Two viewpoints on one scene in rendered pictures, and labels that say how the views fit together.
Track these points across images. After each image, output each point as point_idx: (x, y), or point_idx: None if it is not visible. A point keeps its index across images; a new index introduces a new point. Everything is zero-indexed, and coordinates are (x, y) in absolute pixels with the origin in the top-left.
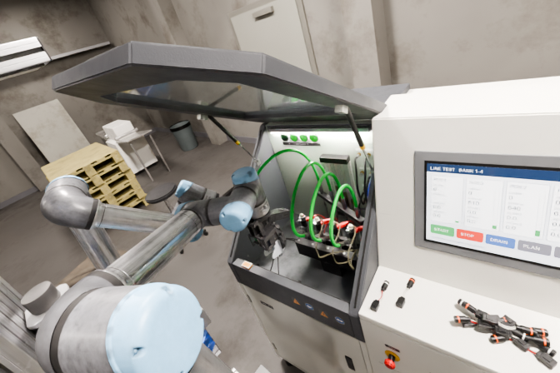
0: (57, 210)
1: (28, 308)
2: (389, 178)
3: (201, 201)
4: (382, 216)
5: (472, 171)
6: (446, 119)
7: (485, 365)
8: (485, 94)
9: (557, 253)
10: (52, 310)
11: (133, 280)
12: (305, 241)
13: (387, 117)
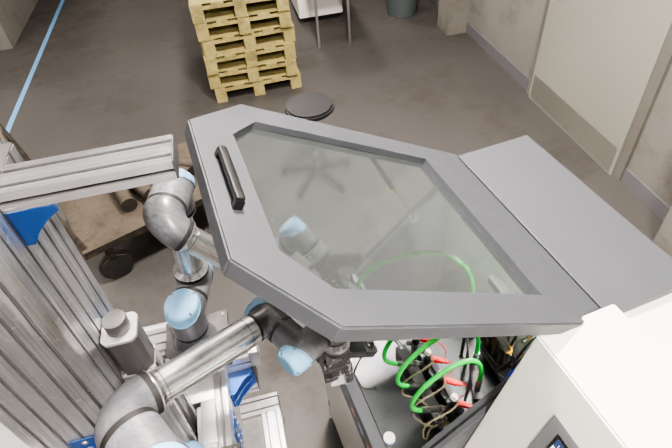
0: (154, 225)
1: (105, 330)
2: (516, 405)
3: (275, 314)
4: (487, 427)
5: None
6: (605, 427)
7: None
8: None
9: None
10: (110, 410)
11: (172, 394)
12: (407, 355)
13: (553, 353)
